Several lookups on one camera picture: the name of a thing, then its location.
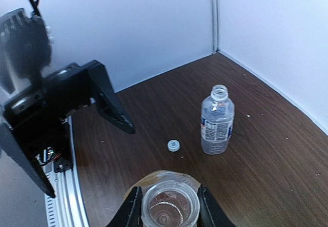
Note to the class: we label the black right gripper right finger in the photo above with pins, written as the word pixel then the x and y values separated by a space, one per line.
pixel 211 214

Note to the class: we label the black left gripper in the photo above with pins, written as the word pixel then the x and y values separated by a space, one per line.
pixel 37 112

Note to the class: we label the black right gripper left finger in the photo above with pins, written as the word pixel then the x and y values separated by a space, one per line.
pixel 129 213

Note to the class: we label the amber tea bottle red label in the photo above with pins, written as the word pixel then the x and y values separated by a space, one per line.
pixel 168 199

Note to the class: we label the white water bottle cap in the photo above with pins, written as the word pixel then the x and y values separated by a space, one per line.
pixel 173 145

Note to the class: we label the clear plastic water bottle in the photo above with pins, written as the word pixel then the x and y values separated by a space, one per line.
pixel 216 123

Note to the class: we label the left circuit board with leds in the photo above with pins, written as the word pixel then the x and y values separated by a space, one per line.
pixel 47 156

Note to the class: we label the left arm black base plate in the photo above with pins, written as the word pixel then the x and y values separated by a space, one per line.
pixel 63 158

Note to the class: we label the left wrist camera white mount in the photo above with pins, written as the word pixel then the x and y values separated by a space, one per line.
pixel 25 49

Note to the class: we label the left aluminium corner post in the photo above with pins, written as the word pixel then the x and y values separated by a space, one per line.
pixel 215 25

